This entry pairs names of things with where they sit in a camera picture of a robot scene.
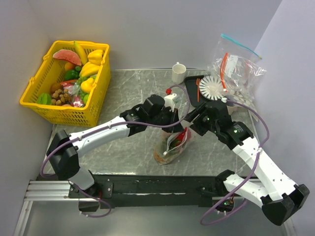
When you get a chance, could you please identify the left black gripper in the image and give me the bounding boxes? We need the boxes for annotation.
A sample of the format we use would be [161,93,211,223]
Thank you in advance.
[148,106,185,133]

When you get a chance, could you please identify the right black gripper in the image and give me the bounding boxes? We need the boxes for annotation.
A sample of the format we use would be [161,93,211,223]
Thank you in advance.
[182,101,219,136]

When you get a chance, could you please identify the red toy apple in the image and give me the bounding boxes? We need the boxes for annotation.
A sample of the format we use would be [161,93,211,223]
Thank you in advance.
[175,127,191,146]

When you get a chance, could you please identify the red toy strawberries bunch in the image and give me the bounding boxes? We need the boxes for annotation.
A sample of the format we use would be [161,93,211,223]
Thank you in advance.
[168,139,185,153]

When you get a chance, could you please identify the polka dot zip bag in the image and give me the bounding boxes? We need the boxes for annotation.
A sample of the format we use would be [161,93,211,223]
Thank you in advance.
[154,120,195,165]

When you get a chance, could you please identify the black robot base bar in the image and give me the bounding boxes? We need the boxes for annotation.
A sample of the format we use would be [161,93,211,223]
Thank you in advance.
[68,174,244,209]

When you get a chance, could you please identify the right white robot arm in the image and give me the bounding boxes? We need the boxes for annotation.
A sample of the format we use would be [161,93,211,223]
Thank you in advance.
[185,101,310,226]

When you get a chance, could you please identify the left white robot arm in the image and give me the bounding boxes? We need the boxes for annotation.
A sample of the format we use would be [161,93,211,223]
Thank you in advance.
[46,93,183,198]

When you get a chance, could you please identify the clear zip bag orange seal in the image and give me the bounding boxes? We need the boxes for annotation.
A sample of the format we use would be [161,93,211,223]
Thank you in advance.
[209,70,263,110]

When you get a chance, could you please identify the clear zip bag blue seal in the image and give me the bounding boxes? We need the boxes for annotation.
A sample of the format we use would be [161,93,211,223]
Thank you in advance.
[209,34,266,82]

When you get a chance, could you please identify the striped white plate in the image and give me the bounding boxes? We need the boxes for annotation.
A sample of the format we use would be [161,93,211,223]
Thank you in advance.
[199,75,226,100]

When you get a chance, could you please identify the beige paper cup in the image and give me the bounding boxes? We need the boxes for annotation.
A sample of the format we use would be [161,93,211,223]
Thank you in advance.
[227,106,238,115]

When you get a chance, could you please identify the white ceramic mug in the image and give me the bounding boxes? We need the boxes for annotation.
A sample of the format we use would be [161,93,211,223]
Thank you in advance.
[171,62,187,85]

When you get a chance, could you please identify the green toy apple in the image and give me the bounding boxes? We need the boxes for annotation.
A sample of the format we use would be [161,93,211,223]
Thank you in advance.
[83,94,89,105]

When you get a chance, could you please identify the yellow toy lemon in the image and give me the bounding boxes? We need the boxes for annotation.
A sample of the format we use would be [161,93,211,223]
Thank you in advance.
[81,77,96,94]

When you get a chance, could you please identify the yellow toy banana bunch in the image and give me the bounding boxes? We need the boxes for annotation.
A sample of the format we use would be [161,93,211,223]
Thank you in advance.
[79,62,100,77]

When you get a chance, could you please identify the yellow toy bell pepper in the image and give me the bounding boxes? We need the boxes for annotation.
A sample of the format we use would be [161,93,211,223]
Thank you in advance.
[88,49,103,65]

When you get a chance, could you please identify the green toy grapes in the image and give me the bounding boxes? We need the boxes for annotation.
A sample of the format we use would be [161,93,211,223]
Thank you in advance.
[75,77,88,100]

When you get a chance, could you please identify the green toy bell pepper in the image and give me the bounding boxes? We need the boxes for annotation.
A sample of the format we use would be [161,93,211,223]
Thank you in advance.
[64,69,79,81]

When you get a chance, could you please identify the brown toy longan bunch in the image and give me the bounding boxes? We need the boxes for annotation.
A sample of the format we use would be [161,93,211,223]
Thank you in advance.
[50,83,71,106]

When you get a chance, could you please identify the orange toy peach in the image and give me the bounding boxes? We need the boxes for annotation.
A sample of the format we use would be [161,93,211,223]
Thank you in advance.
[64,62,76,71]

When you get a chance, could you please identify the toy watermelon slice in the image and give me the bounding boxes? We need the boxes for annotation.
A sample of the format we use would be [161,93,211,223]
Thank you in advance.
[53,49,82,66]

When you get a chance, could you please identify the green toy starfruit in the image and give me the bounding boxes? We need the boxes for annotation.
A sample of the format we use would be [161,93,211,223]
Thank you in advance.
[36,93,52,105]

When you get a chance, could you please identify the yellow plastic basket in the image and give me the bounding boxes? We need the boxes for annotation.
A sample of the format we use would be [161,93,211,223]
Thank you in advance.
[20,40,111,127]

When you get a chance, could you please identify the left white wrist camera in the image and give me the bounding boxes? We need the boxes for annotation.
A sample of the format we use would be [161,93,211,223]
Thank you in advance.
[164,88,182,111]

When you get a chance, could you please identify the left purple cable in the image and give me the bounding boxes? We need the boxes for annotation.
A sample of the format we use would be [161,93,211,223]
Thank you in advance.
[40,85,190,178]

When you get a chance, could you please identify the purple cable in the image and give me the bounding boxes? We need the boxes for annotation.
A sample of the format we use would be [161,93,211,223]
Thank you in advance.
[199,99,270,226]
[40,85,190,178]

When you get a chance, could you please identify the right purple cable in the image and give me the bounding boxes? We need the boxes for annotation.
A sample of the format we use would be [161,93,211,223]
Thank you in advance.
[199,99,270,226]

